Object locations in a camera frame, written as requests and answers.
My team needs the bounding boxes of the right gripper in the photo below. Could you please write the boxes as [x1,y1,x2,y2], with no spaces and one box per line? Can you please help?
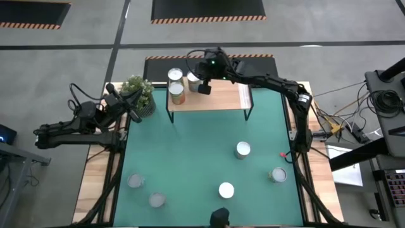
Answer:
[193,47,234,95]

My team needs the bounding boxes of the wooden shelf black legs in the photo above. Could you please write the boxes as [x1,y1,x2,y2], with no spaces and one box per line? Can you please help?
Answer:
[165,74,255,124]

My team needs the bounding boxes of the yellow cable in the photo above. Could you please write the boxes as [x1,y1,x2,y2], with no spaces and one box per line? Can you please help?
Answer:
[337,91,368,113]

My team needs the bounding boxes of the dark screen blue glow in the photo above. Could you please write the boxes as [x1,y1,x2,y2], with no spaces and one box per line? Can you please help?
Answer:
[0,123,17,146]

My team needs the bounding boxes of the black diagonal bar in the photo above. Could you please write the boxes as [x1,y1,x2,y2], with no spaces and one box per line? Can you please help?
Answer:
[328,137,392,172]

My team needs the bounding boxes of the silver-topped tin can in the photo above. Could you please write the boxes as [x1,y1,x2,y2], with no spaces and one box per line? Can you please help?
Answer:
[167,67,184,84]
[127,173,146,189]

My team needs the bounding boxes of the green table mat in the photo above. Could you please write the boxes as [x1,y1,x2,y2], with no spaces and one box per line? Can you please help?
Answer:
[113,87,304,227]

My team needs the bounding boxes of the white board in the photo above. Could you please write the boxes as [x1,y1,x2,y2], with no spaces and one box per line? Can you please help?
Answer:
[325,142,364,187]

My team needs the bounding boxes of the potted plant striped pot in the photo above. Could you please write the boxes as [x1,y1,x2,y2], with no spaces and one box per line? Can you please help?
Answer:
[120,75,157,118]

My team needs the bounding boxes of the coiled black cable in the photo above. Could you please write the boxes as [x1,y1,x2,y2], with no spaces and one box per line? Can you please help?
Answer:
[368,89,404,115]

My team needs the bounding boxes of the grey cable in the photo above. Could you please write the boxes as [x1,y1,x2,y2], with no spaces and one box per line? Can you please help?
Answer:
[313,81,365,98]

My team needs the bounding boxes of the black power strip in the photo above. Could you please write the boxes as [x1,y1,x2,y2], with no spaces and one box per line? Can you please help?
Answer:
[349,122,368,144]

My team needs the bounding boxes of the peaches label can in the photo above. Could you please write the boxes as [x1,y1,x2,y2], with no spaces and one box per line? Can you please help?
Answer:
[218,182,235,200]

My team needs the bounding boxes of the black mat orange striped edge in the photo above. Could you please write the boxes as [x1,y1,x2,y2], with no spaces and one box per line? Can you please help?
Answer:
[144,53,280,84]
[0,0,72,30]
[150,0,267,25]

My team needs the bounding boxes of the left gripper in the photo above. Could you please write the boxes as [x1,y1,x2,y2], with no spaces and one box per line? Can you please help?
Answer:
[104,84,142,124]

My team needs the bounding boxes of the orange red label can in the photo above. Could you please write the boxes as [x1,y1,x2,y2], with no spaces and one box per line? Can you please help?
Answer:
[148,192,166,209]

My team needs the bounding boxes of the orange pineapple label can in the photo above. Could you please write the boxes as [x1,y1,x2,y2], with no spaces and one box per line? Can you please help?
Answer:
[168,81,186,106]

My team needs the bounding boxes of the tomato label can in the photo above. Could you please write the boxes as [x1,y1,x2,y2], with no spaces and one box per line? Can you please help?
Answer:
[234,141,252,160]

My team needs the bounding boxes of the backlit keyboard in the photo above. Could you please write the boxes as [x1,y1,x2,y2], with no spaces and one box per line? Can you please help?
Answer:
[384,169,405,208]

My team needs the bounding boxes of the grey desk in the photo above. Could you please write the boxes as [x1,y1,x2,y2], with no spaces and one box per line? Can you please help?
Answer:
[0,141,51,228]

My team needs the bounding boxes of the grey equipment stand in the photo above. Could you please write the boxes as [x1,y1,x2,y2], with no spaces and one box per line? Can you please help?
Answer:
[363,69,405,159]

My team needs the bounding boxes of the black pole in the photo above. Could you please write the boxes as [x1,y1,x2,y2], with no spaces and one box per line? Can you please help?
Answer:
[378,56,405,82]

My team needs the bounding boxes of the yellow green label can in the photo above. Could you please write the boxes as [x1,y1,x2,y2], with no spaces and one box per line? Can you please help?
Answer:
[268,167,289,184]

